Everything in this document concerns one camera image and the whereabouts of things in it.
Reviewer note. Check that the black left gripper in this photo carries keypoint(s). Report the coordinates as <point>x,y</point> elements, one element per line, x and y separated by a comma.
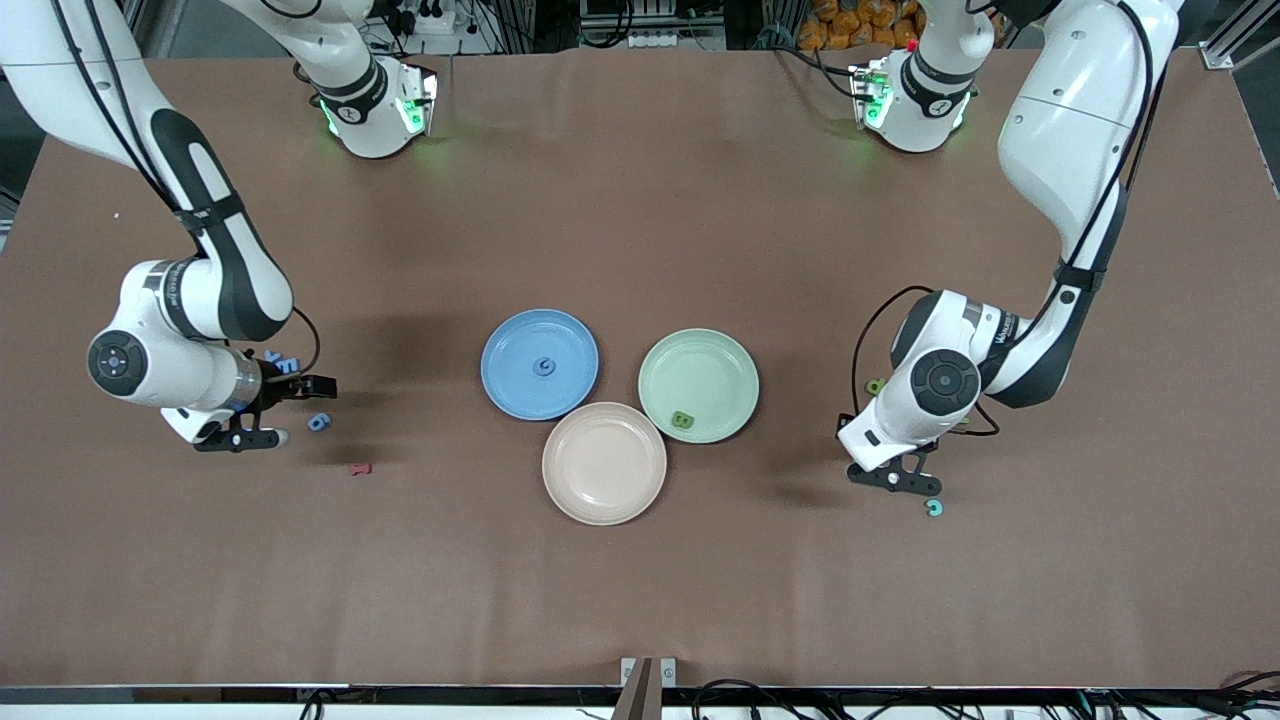
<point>930,447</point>

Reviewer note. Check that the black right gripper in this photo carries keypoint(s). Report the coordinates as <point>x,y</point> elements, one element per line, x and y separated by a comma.
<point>277,391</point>

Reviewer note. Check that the blue number 6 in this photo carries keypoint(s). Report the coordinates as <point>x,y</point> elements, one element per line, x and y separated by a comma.
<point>325,418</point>

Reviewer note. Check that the blue letter G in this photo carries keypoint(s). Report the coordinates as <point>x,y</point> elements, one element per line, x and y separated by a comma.
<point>545,374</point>

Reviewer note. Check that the green letter B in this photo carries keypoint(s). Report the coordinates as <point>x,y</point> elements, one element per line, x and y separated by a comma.
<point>674,421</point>

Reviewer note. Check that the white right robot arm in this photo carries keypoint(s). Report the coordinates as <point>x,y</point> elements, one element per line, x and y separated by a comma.
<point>190,380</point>

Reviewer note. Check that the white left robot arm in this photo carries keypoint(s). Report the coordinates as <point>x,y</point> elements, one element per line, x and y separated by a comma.
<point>1060,120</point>

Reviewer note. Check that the blue plate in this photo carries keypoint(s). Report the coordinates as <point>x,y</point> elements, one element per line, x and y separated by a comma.
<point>520,390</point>

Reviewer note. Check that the light green plate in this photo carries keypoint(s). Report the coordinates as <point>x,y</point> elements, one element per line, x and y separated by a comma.
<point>698,370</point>

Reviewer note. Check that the beige plate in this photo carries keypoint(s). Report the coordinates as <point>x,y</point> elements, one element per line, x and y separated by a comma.
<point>604,463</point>

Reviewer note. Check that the brown table cover sheet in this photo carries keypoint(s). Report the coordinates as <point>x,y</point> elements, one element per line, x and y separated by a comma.
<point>640,200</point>

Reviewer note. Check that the white power strip with plugs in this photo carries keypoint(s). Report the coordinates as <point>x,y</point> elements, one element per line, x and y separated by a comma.
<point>430,20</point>

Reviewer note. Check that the bag of oranges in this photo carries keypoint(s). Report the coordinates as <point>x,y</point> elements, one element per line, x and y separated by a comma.
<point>850,20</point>

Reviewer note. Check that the long white power strip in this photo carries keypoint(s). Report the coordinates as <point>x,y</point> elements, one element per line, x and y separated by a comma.
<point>670,40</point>

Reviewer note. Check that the black table edge rail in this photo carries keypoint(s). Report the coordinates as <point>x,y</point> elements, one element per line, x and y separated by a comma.
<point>200,694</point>

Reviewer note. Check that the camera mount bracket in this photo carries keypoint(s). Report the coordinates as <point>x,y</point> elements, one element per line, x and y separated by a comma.
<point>640,690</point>

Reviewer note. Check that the aluminium frame post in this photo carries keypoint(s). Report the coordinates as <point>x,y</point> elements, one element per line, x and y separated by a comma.
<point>1240,35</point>

